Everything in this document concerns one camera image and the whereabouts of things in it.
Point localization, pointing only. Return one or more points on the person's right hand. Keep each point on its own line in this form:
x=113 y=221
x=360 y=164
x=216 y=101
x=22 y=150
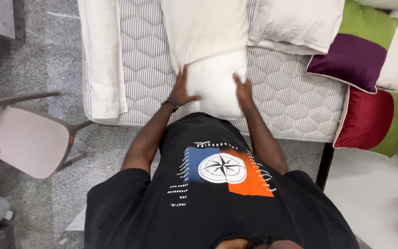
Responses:
x=244 y=96

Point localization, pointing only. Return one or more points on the person's left hand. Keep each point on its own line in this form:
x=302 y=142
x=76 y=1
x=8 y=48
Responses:
x=181 y=93

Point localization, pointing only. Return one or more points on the white pillow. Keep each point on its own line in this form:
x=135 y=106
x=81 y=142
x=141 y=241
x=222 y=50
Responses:
x=214 y=86

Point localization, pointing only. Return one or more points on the cream pillowcase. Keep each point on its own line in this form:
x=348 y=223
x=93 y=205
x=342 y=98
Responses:
x=204 y=31

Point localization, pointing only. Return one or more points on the black wrist watch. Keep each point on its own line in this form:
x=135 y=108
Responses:
x=170 y=103

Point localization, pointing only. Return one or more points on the striped quilted mattress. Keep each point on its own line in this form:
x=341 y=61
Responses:
x=288 y=100

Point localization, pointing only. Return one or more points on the cream covered pillow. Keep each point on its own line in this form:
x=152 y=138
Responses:
x=294 y=24

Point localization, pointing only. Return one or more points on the folded cream bed sheet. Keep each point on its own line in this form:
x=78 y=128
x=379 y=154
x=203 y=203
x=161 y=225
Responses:
x=102 y=55

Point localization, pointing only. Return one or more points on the purple and green cushion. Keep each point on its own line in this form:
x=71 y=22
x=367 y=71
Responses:
x=351 y=55

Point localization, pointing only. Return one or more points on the black printed t-shirt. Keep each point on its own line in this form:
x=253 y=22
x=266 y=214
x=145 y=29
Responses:
x=212 y=207

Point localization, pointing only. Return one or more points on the red and green cushion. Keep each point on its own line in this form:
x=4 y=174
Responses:
x=368 y=117

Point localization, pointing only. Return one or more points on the pink and taupe chair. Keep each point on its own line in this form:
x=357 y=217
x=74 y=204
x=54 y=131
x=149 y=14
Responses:
x=29 y=140

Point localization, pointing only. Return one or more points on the black bed frame leg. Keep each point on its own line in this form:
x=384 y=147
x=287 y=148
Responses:
x=325 y=166

